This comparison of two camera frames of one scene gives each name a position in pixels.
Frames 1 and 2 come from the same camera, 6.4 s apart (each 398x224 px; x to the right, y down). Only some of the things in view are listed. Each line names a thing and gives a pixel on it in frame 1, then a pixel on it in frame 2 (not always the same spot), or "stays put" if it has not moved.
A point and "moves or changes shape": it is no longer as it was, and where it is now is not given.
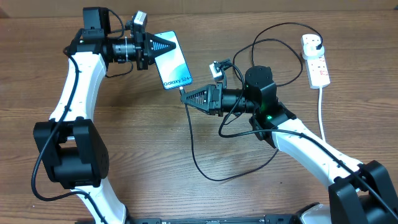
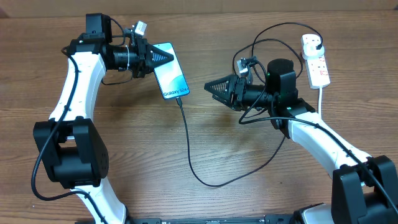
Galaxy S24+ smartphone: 173,67 moves or changes shape
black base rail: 265,219 stays put
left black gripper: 145,54 → 145,64
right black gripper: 212,102 → 234,84
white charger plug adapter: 310,51 stays put
